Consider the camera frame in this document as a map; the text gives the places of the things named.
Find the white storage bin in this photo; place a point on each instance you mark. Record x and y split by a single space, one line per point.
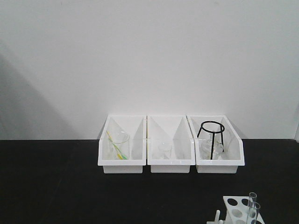
174 130
233 155
122 146

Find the clear glass flask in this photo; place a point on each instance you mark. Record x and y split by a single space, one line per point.
211 148

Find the black wire tripod stand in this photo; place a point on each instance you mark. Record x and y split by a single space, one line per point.
211 126

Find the left white storage bin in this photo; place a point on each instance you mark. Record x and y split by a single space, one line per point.
122 146

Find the white test tube rack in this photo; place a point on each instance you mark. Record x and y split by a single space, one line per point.
236 211

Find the yellow green stirring stick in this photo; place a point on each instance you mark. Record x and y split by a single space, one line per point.
115 145

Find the right white storage bin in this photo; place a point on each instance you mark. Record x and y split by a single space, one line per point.
233 155

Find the small clear glass beaker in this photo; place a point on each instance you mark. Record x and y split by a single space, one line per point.
164 151

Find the middle white storage bin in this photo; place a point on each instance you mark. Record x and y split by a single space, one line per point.
174 130

